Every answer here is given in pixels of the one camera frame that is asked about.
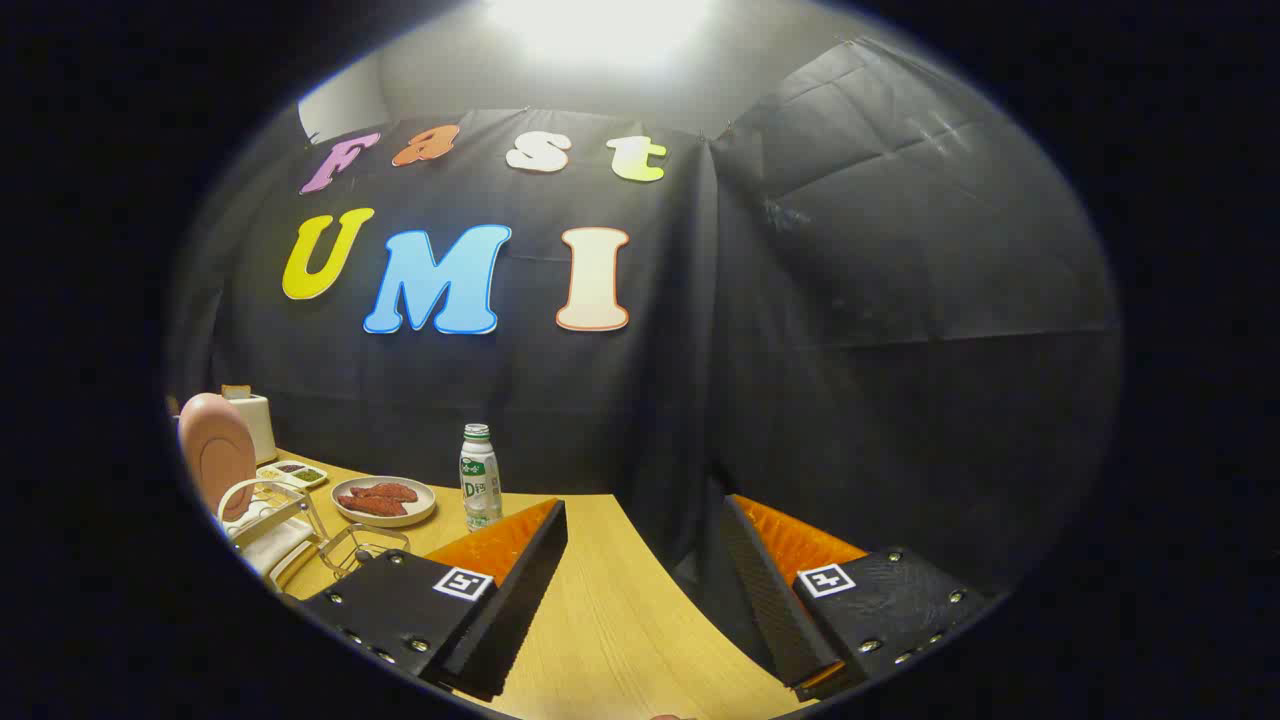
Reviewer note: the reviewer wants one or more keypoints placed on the white green-label bottle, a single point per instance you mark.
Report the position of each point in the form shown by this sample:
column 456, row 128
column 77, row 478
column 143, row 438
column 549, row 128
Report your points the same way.
column 480, row 480

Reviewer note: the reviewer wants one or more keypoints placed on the brown meat piece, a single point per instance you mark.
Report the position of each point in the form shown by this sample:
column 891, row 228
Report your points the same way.
column 370, row 506
column 385, row 491

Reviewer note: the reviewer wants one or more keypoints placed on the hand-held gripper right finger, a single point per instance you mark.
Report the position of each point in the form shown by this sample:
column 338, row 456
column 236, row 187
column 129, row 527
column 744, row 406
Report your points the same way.
column 770, row 600

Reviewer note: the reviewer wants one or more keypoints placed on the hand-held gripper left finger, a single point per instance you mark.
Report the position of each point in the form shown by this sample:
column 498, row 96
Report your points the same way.
column 510, row 610

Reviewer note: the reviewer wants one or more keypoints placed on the pink plate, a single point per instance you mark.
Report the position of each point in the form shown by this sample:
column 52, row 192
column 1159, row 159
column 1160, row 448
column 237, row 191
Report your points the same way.
column 215, row 450

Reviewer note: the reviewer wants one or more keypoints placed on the white divided bean dish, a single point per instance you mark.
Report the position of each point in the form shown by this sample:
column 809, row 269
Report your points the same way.
column 300, row 473

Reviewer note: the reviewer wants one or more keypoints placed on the beige plate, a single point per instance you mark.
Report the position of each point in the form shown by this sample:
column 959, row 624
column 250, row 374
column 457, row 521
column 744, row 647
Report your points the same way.
column 412, row 515

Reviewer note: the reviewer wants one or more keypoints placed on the cream toaster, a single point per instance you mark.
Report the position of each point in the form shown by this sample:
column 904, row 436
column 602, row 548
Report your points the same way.
column 260, row 425

